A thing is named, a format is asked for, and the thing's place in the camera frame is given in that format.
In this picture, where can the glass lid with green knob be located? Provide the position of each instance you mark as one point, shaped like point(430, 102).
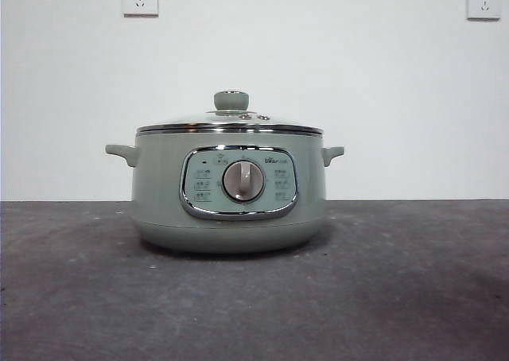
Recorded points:
point(231, 100)

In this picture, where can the grey pot dial knob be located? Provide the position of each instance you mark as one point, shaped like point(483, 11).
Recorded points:
point(243, 180)

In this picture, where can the pale green electric pot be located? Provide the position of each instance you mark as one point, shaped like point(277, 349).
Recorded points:
point(159, 186)

